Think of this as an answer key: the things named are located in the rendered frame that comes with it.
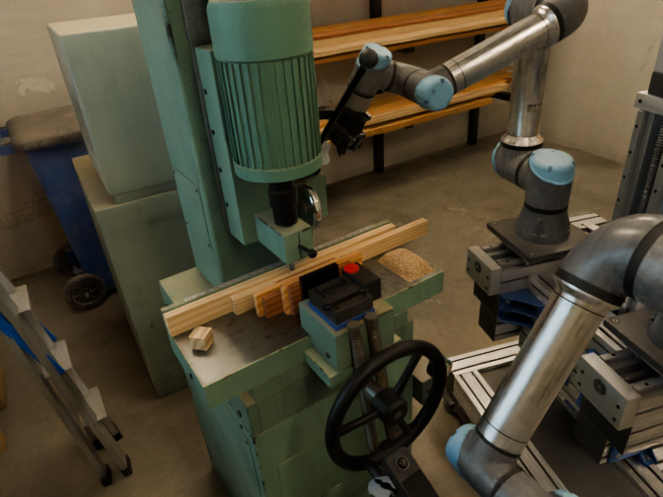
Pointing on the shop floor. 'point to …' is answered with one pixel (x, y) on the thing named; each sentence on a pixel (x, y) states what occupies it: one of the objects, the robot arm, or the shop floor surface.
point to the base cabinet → (290, 448)
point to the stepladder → (87, 401)
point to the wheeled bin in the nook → (63, 197)
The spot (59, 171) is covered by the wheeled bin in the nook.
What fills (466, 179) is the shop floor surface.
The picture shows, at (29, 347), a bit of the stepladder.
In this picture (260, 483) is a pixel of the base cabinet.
